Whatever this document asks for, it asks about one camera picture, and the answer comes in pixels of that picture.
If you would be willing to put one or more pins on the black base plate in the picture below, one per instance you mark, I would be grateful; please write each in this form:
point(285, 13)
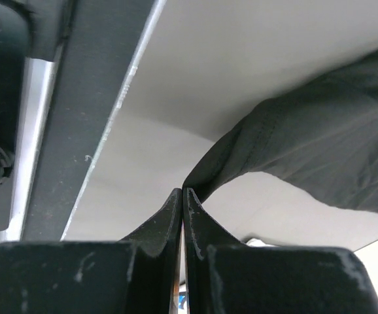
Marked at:
point(28, 29)

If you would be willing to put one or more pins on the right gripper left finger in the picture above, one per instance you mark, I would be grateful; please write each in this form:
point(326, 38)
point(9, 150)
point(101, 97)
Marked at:
point(138, 274)

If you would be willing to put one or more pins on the black brushstroke print t-shirt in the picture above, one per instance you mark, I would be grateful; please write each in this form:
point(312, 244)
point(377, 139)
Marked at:
point(321, 137)

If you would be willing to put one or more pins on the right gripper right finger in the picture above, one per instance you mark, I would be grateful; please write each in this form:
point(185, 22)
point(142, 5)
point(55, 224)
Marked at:
point(225, 275)

